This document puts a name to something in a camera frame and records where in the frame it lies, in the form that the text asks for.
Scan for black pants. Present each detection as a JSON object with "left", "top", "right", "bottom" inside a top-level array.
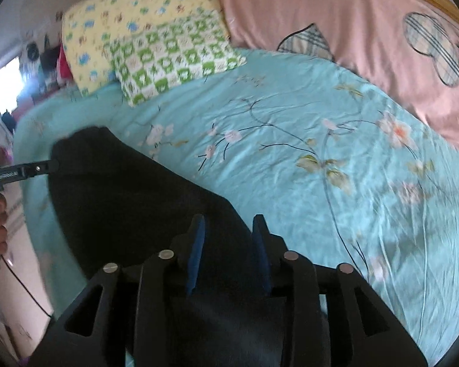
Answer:
[{"left": 47, "top": 124, "right": 323, "bottom": 367}]

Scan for teal floral bed sheet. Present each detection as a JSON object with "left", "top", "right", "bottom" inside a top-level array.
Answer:
[{"left": 14, "top": 50, "right": 459, "bottom": 365}]

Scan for yellow floral pillow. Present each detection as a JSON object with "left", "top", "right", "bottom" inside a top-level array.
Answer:
[{"left": 61, "top": 0, "right": 221, "bottom": 96}]

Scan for green checked pillow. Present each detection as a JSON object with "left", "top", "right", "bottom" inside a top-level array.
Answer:
[{"left": 104, "top": 8, "right": 246, "bottom": 106}]

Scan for pink quilt with plaid hearts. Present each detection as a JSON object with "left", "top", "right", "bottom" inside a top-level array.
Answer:
[{"left": 219, "top": 0, "right": 459, "bottom": 149}]

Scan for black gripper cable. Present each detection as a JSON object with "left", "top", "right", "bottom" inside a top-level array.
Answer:
[{"left": 0, "top": 255, "right": 56, "bottom": 320}]

